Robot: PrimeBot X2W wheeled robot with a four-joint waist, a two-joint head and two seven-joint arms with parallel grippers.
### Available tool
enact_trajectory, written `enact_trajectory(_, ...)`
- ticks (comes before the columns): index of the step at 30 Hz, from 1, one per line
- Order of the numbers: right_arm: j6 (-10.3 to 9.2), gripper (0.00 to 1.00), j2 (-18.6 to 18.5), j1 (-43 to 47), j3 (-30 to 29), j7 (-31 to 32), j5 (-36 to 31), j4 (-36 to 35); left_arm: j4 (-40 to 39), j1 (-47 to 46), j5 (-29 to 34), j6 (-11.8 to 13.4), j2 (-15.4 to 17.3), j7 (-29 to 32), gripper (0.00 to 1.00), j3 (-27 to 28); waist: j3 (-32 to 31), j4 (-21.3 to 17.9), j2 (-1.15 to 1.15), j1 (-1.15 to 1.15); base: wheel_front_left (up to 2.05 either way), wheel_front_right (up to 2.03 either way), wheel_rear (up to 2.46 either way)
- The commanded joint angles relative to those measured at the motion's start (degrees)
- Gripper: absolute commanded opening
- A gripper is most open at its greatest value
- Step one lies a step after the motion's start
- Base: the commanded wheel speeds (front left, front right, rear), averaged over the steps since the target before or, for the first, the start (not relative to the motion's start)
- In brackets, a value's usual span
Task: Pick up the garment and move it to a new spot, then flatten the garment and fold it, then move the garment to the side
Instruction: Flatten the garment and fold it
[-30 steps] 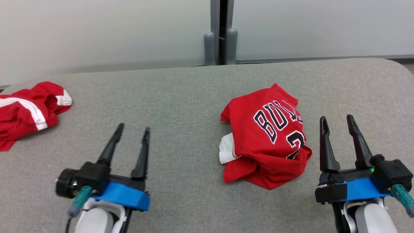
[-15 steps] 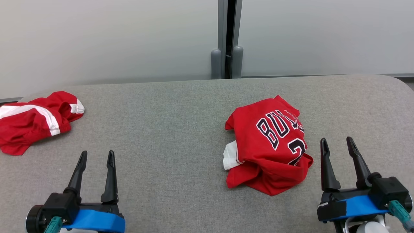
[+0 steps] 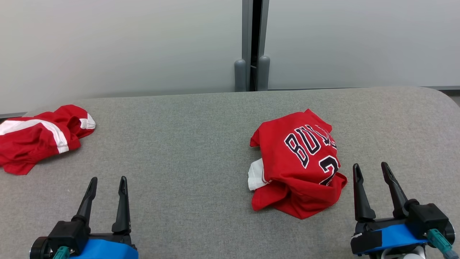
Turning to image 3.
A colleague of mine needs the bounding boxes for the grey fabric padded bench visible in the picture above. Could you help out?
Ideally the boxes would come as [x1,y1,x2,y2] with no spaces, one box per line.
[0,86,460,259]

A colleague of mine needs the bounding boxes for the frosted grey partition panel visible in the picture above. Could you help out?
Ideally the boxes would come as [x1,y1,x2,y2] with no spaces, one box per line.
[256,0,460,90]
[0,0,252,117]

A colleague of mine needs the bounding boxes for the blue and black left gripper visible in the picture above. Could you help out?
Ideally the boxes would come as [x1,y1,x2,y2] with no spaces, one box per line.
[29,176,139,259]

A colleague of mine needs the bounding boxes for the red shorts with white stripe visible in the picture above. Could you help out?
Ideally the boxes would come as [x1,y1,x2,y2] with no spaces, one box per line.
[0,104,96,176]

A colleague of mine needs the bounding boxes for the red jersey with white trim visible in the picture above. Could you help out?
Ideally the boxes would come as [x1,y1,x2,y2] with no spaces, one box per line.
[247,109,348,220]

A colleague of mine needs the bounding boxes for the right black cable teal plug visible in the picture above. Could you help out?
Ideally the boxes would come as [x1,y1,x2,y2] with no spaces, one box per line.
[427,229,460,259]

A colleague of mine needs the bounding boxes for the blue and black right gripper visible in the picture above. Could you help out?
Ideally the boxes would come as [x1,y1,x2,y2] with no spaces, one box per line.
[351,162,456,256]

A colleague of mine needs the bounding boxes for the grey rounded partition post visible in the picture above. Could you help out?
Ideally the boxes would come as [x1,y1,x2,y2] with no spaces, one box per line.
[234,59,247,92]
[257,55,270,91]

